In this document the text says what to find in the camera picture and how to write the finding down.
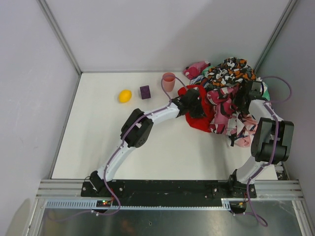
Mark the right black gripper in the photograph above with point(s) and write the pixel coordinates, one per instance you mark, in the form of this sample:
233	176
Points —
245	101

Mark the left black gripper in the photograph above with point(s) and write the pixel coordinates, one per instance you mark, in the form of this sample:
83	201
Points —
197	108

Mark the red cloth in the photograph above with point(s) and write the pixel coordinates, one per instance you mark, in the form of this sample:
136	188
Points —
202	124

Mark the mint green cloth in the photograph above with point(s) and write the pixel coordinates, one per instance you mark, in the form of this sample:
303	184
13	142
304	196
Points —
267	92

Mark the orange black camouflage cloth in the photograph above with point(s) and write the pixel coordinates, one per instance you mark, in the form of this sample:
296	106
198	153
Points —
233	62

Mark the blue white patterned cloth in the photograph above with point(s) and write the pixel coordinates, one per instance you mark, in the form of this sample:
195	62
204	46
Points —
200	80

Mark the light pink camouflage cloth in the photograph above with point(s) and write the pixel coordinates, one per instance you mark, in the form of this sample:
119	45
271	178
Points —
228	120

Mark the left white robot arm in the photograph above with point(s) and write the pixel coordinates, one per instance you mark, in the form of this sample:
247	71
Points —
136	130

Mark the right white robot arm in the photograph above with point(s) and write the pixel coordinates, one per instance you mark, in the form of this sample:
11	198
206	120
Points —
271	142

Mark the pink plastic cup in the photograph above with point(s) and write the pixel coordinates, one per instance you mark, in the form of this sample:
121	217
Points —
168	81

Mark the purple cube block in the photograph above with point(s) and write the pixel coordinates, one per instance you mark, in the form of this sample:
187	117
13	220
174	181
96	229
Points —
145	92

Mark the yellow lemon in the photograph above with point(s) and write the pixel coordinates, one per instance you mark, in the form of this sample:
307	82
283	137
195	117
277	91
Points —
125	96

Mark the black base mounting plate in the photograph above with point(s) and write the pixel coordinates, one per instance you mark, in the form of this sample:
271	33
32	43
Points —
178	193

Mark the right aluminium frame post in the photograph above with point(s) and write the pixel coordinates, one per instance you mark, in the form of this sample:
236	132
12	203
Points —
291	5

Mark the aluminium frame post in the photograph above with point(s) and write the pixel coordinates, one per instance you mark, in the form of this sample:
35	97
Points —
59	34
291	5

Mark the grey cable duct rail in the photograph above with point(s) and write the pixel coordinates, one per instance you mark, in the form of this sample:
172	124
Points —
98	204

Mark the left aluminium frame post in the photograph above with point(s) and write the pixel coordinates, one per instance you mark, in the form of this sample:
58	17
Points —
59	34

